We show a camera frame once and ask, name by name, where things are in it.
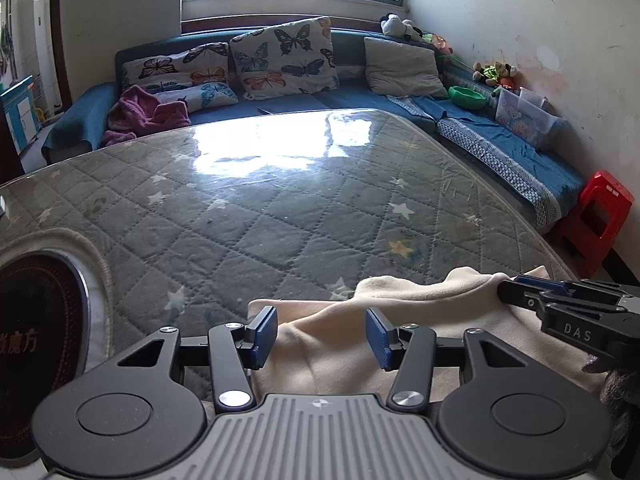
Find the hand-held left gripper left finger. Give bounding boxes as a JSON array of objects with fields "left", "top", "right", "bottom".
[{"left": 116, "top": 306, "right": 279, "bottom": 414}]

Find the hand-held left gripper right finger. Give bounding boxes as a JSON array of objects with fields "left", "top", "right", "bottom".
[{"left": 365, "top": 307, "right": 531, "bottom": 411}]

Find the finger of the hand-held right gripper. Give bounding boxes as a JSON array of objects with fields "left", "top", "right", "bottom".
[
  {"left": 514, "top": 275, "right": 577, "bottom": 295},
  {"left": 497, "top": 280, "right": 549, "bottom": 312}
]

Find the cream knit garment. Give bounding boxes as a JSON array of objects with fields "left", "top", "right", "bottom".
[{"left": 247, "top": 266, "right": 610, "bottom": 415}]

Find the person's right hand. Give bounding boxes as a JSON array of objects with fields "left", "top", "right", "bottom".
[{"left": 581, "top": 354, "right": 640, "bottom": 428}]

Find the red plastic stool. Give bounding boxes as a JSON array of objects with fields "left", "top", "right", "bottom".
[{"left": 552, "top": 169, "right": 635, "bottom": 279}]

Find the blue patterned sofa sheet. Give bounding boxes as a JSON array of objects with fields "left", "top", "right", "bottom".
[{"left": 387, "top": 94, "right": 589, "bottom": 233}]

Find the grey quilted star table cover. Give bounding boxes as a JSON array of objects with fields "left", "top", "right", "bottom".
[{"left": 0, "top": 107, "right": 582, "bottom": 413}]

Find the clear plastic storage box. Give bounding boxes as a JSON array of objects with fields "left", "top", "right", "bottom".
[{"left": 494, "top": 86, "right": 567, "bottom": 151}]

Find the green plastic bowl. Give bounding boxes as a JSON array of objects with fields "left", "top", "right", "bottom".
[{"left": 448, "top": 84, "right": 489, "bottom": 110}]

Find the pile of colourful plush toys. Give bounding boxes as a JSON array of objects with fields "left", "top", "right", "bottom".
[{"left": 472, "top": 60, "right": 521, "bottom": 92}]

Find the black round induction cooker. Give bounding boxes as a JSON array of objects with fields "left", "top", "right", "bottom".
[{"left": 0, "top": 251, "right": 92, "bottom": 462}]

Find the long butterfly print pillow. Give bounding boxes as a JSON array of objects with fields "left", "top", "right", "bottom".
[
  {"left": 150, "top": 81, "right": 240, "bottom": 111},
  {"left": 121, "top": 41, "right": 231, "bottom": 94}
]

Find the grey plain pillow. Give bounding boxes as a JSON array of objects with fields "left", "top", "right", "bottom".
[{"left": 363, "top": 36, "right": 450, "bottom": 100}]

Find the purple fleece cloth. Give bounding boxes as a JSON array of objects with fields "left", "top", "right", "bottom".
[{"left": 102, "top": 84, "right": 193, "bottom": 147}]

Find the large butterfly print pillow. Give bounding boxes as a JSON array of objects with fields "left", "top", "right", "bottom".
[{"left": 228, "top": 16, "right": 341, "bottom": 102}]

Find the blue corner sofa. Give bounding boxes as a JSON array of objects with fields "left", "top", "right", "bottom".
[{"left": 41, "top": 26, "right": 589, "bottom": 234}]

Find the panda plush toy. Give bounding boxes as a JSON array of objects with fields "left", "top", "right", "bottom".
[{"left": 379, "top": 13, "right": 427, "bottom": 44}]

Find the blue cabinet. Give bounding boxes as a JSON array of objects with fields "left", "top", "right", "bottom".
[{"left": 0, "top": 74, "right": 42, "bottom": 157}]

